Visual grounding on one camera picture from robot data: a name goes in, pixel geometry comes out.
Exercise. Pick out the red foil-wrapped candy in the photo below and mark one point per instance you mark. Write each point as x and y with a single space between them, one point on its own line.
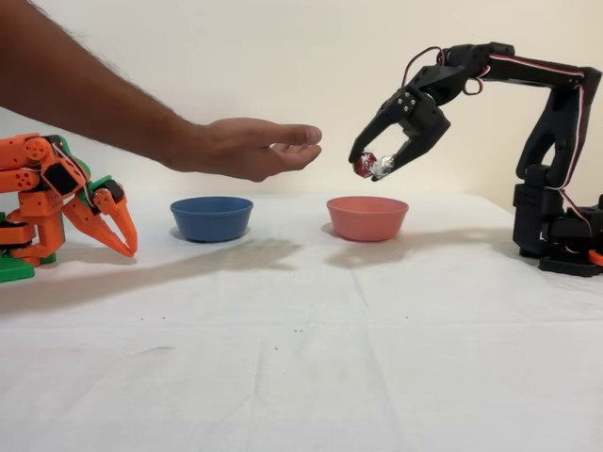
365 165

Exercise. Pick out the person's bare forearm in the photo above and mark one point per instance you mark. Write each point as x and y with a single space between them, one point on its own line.
70 94

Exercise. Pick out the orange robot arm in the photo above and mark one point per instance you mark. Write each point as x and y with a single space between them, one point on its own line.
44 202

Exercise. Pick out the person's bare hand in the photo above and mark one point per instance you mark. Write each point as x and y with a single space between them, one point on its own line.
235 148

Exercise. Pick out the pink bowl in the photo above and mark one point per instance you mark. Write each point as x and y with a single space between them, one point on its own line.
367 221

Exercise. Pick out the blue bowl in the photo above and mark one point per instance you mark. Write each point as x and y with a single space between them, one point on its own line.
212 221

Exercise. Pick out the white tablecloth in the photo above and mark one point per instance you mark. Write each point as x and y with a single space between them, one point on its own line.
235 376

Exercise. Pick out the orange clamp piece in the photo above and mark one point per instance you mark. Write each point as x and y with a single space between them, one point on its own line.
597 257

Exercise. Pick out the green arm base plate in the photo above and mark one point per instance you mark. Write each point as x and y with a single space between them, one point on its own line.
14 270

